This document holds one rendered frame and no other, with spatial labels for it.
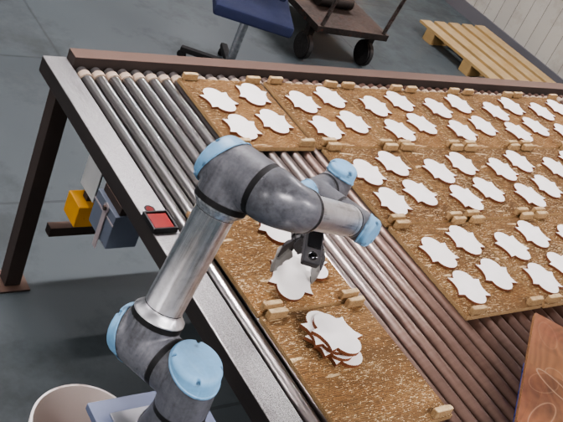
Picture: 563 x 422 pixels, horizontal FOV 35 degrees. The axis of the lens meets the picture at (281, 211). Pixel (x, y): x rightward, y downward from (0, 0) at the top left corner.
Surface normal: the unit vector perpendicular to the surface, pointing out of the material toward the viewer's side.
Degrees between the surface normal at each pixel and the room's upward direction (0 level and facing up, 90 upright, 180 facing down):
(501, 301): 0
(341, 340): 0
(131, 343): 71
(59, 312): 0
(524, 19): 90
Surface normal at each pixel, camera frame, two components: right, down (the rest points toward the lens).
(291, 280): 0.35, -0.61
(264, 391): 0.36, -0.77
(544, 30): -0.79, 0.04
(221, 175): -0.47, 0.02
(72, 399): 0.36, 0.59
